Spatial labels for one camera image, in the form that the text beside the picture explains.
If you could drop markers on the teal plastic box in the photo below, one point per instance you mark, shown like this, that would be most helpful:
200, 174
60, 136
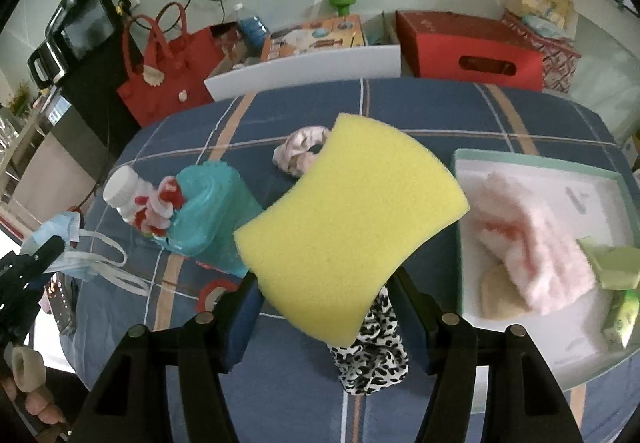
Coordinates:
215, 213

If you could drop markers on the wall socket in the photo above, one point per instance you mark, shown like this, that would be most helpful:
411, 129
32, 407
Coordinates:
129, 0

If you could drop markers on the red tape roll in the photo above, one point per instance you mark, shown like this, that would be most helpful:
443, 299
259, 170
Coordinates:
207, 293

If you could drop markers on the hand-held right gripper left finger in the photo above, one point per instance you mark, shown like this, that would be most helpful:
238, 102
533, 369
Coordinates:
245, 323

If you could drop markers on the black appliance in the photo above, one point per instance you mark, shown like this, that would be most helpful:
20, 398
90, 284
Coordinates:
85, 23

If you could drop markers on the pink fluffy cloth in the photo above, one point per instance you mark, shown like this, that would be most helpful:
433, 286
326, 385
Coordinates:
540, 253

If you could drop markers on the yellow sponge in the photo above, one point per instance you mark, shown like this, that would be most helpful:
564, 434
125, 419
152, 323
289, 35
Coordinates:
350, 223

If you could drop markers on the person's left hand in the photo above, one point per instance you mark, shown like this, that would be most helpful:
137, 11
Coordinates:
40, 405

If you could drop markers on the orange toy box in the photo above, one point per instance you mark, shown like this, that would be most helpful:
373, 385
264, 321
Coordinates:
310, 35

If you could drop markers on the grey cabinet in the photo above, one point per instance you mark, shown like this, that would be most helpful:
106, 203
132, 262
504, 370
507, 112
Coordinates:
55, 163

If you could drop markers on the red cardboard box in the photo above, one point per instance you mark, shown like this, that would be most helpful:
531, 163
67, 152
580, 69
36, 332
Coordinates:
450, 38

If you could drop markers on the beige round powder puff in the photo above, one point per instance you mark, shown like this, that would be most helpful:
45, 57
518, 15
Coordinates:
500, 298

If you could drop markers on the green tray box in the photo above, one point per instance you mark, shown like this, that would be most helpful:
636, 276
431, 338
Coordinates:
550, 338

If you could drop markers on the blue face mask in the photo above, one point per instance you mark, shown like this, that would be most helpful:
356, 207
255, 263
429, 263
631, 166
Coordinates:
65, 233

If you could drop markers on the white board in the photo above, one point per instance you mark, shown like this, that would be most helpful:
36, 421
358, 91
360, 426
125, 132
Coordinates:
300, 70

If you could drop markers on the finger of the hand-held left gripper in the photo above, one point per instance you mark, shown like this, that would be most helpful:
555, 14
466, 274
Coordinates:
45, 253

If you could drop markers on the red tote bag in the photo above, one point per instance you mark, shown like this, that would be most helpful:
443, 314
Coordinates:
170, 73

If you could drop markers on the leopard print scrunchie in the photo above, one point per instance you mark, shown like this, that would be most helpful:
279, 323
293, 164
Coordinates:
370, 363

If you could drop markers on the light green cloth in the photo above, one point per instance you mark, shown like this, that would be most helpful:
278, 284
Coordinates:
615, 268

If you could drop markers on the patterned gift bag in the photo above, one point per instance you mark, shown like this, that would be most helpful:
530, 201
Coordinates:
560, 63

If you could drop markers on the red and white scrunchie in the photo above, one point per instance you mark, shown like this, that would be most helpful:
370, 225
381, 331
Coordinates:
160, 210

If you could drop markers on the blue water bottle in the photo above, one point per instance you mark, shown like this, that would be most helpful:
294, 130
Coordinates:
252, 30

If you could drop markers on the green tissue packet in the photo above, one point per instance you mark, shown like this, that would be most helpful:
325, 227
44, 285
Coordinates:
622, 323

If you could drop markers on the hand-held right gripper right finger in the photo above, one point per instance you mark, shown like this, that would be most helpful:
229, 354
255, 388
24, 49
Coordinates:
412, 328

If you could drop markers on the white pill bottle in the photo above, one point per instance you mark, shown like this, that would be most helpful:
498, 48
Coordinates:
122, 190

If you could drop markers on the pink scrunchie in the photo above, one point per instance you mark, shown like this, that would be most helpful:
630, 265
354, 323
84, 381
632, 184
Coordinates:
295, 153

